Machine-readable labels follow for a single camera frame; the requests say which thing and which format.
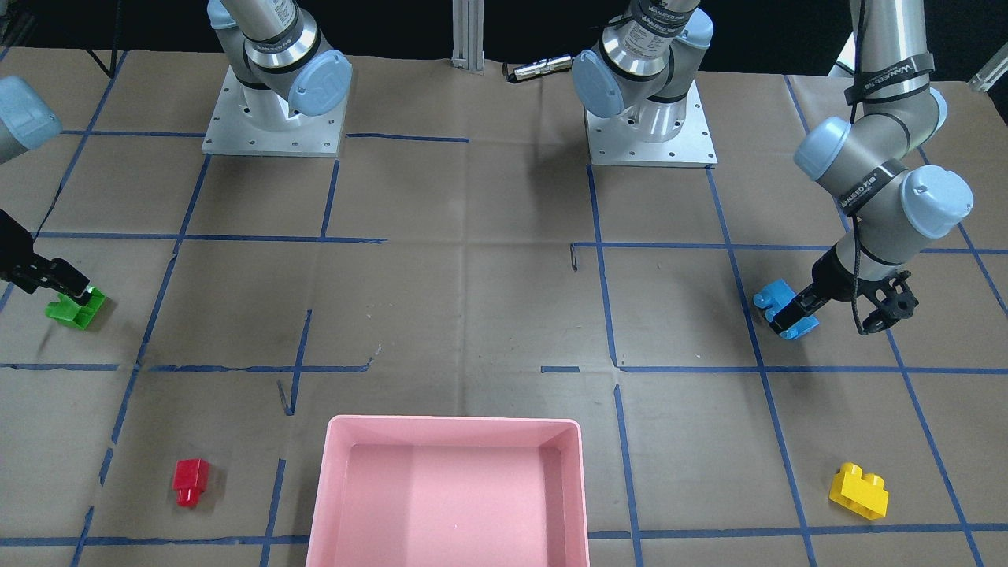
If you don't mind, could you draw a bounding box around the metal cable connector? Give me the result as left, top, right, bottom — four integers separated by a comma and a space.
502, 54, 575, 85

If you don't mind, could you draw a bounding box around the blue toy block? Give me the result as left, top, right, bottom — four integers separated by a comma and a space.
753, 279, 820, 340

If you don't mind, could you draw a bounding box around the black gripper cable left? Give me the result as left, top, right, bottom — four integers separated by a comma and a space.
847, 213, 870, 335

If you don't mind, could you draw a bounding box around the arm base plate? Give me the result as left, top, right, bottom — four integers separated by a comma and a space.
202, 69, 350, 158
584, 82, 719, 168

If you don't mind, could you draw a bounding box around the green toy block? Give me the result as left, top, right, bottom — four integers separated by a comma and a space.
46, 286, 106, 330

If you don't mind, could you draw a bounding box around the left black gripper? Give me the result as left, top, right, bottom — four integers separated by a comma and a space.
764, 248, 919, 335

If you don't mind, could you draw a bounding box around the pink plastic box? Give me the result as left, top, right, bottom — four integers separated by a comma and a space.
306, 415, 591, 566

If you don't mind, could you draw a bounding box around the yellow toy block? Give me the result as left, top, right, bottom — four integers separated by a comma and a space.
828, 461, 890, 521

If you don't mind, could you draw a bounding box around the red toy block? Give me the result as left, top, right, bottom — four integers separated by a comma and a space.
172, 458, 211, 507

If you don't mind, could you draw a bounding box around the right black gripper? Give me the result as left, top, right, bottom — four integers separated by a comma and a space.
1, 210, 94, 305

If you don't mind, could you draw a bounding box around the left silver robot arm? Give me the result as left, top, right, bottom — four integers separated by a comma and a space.
572, 1, 973, 339

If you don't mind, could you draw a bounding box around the aluminium frame post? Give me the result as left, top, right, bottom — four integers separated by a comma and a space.
450, 0, 485, 74

